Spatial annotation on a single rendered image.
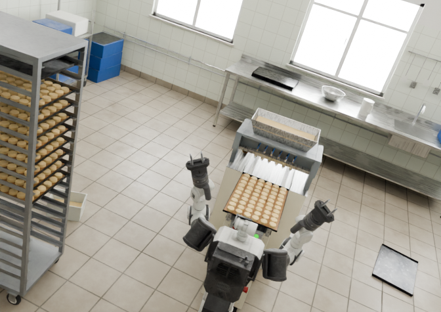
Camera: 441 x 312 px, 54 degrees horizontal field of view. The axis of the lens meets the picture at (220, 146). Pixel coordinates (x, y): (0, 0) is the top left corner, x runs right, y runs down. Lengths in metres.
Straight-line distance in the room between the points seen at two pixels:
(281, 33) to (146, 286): 4.17
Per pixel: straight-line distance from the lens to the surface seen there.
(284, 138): 3.56
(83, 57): 2.79
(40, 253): 3.63
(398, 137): 6.05
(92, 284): 3.62
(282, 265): 2.31
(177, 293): 3.67
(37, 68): 2.41
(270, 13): 6.52
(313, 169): 3.58
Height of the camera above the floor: 2.65
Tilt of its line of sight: 27 degrees down
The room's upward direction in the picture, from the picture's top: 16 degrees clockwise
